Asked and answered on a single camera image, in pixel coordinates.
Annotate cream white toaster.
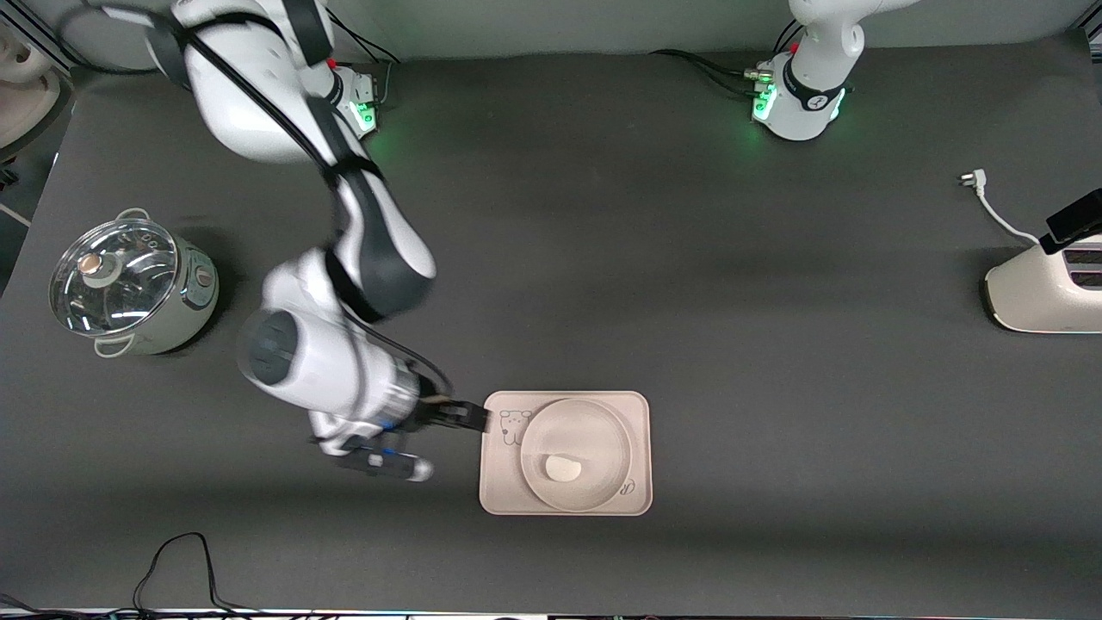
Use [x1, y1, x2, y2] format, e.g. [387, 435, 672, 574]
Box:
[984, 232, 1102, 334]

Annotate thin black looped cable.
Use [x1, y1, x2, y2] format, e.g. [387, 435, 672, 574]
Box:
[132, 531, 259, 615]

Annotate pale green electric cooking pot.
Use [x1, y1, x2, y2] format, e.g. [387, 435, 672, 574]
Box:
[49, 207, 220, 358]

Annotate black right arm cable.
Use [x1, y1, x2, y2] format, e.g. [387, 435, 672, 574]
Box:
[58, 0, 455, 399]

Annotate black left arm base cables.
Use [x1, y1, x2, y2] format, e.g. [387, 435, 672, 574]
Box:
[649, 19, 807, 97]

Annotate black arm base cables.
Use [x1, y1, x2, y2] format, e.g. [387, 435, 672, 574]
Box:
[649, 19, 807, 97]
[327, 15, 406, 109]

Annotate glass pot lid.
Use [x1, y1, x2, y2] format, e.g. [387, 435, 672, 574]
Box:
[50, 218, 180, 337]

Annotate beige rounded plastic object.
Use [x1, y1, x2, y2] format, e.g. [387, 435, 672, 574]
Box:
[0, 26, 63, 156]

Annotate round cream plate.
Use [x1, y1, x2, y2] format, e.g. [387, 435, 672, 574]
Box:
[519, 398, 634, 512]

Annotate black right arm base cables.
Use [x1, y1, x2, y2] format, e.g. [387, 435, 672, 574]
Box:
[327, 15, 406, 109]

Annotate white toaster power cable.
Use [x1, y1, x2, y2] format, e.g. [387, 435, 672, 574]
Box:
[957, 169, 1043, 247]

